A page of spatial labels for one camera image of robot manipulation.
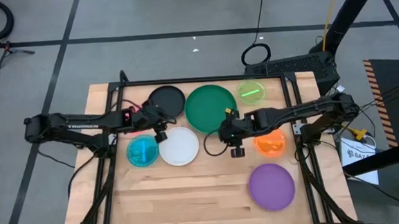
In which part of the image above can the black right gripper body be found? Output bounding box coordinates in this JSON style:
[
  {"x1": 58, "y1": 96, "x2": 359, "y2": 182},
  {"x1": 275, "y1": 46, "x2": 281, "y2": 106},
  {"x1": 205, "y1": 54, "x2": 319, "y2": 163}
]
[{"x1": 216, "y1": 105, "x2": 258, "y2": 160}]

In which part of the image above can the white printed paper sign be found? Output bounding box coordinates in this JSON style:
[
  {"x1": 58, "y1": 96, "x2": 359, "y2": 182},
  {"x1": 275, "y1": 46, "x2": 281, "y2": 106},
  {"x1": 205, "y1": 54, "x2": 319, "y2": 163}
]
[{"x1": 339, "y1": 135, "x2": 380, "y2": 187}]

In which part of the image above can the large dark green plate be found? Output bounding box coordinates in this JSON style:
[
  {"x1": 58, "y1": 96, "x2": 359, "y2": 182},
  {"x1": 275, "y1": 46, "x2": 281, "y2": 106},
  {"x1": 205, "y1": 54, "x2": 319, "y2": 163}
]
[{"x1": 183, "y1": 83, "x2": 240, "y2": 137}]

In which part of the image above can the small light green translucent plate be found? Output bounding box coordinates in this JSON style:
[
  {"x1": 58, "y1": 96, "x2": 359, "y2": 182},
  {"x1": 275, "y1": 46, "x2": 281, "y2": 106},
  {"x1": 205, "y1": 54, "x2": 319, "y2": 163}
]
[{"x1": 236, "y1": 79, "x2": 267, "y2": 107}]

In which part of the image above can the black looped floor cable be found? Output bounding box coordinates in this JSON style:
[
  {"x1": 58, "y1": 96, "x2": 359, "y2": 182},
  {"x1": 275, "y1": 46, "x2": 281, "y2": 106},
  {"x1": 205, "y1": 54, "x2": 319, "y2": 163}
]
[{"x1": 236, "y1": 0, "x2": 273, "y2": 67}]

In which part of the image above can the black slanted pole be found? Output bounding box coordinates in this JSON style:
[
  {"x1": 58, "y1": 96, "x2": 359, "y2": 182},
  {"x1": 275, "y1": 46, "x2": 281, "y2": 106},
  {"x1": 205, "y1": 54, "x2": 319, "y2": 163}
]
[{"x1": 305, "y1": 0, "x2": 390, "y2": 56}]

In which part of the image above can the black aluminium table frame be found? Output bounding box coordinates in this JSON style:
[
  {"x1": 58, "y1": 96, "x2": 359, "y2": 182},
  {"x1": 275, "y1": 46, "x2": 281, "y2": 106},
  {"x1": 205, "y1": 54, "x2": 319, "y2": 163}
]
[{"x1": 57, "y1": 56, "x2": 358, "y2": 224}]

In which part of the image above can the small pink translucent plate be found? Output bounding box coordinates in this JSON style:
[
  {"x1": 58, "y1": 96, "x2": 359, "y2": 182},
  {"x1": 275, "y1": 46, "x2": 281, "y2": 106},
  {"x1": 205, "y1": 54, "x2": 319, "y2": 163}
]
[{"x1": 121, "y1": 104, "x2": 152, "y2": 136}]

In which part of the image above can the hazard striped black panel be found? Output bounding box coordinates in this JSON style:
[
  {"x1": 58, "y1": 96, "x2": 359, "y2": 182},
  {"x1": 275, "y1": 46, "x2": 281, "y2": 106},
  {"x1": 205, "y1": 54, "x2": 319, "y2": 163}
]
[{"x1": 362, "y1": 57, "x2": 399, "y2": 150}]

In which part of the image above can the yellow plug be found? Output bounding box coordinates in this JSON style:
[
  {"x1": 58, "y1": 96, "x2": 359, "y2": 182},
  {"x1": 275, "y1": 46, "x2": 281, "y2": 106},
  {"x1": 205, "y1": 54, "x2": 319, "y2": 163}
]
[{"x1": 351, "y1": 126, "x2": 369, "y2": 141}]

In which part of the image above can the black tripod stand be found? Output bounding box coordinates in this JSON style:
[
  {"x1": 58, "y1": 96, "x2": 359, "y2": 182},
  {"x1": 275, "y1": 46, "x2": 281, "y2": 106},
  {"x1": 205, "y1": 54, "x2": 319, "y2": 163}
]
[{"x1": 0, "y1": 38, "x2": 37, "y2": 71}]

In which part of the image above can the white plastic plate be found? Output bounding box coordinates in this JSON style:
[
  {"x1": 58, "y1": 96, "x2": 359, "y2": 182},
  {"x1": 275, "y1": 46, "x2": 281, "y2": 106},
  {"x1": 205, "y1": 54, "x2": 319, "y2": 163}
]
[{"x1": 157, "y1": 126, "x2": 202, "y2": 168}]

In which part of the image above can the black plastic plate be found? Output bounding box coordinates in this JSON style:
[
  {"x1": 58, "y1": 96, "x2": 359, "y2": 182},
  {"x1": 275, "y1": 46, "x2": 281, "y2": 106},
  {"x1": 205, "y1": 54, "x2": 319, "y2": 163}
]
[{"x1": 148, "y1": 84, "x2": 187, "y2": 121}]

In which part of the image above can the purple plastic plate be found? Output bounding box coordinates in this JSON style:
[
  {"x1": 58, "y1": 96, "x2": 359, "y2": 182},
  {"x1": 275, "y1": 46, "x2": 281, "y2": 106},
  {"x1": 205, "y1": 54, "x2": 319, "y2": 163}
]
[{"x1": 247, "y1": 161, "x2": 297, "y2": 213}]

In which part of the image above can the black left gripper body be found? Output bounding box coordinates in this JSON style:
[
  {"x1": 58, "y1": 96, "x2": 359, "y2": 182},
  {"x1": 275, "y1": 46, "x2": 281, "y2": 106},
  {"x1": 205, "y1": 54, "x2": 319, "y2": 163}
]
[{"x1": 131, "y1": 99, "x2": 178, "y2": 145}]

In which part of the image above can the yellow cable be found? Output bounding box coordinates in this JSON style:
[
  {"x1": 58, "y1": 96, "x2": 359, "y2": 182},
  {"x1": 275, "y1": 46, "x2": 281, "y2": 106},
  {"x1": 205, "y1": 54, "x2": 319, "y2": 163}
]
[{"x1": 318, "y1": 0, "x2": 346, "y2": 53}]

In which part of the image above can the small blue translucent plate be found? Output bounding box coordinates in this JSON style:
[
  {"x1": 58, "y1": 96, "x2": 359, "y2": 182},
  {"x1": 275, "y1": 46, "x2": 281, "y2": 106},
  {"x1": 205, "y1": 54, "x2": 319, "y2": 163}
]
[{"x1": 125, "y1": 133, "x2": 161, "y2": 169}]

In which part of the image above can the black metal beam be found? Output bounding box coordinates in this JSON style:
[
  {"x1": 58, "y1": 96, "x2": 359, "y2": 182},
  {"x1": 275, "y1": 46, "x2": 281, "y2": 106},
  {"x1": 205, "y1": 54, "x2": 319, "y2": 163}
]
[{"x1": 341, "y1": 137, "x2": 399, "y2": 178}]

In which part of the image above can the small orange translucent plate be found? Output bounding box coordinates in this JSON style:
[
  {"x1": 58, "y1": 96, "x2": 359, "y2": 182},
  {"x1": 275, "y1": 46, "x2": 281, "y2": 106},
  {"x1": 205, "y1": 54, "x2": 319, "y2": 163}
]
[{"x1": 253, "y1": 127, "x2": 289, "y2": 160}]

